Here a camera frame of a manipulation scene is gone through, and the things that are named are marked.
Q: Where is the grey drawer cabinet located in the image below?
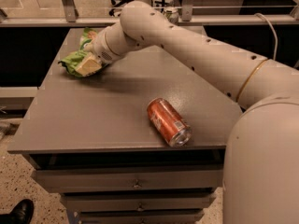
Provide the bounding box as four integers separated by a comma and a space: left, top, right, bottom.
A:
7, 25, 243, 224

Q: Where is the cabinet drawer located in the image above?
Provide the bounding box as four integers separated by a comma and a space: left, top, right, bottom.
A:
32, 165, 222, 193
61, 190, 215, 212
79, 209, 204, 224

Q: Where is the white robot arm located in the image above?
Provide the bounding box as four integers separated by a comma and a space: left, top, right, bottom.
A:
84, 1, 299, 224

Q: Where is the black leather shoe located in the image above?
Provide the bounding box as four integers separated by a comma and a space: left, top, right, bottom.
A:
0, 199, 35, 224

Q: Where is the middle cabinet drawer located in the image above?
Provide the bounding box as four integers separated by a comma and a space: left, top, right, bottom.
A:
61, 190, 215, 212

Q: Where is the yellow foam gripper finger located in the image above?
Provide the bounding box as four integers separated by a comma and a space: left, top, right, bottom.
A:
75, 53, 102, 77

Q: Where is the white cable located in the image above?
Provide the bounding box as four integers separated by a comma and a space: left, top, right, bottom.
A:
253, 12, 278, 62

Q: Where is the grey metal railing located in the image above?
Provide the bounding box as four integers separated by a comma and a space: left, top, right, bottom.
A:
0, 0, 299, 27

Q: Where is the top cabinet drawer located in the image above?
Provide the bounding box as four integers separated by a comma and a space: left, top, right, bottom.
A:
32, 165, 222, 193

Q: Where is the red soda can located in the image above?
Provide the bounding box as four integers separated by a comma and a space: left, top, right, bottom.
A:
147, 98, 192, 147

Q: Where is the green rice chip bag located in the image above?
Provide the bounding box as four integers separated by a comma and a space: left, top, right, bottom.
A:
59, 28, 97, 77

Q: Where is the bottom cabinet drawer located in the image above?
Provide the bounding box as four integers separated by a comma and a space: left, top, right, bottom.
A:
79, 209, 204, 224

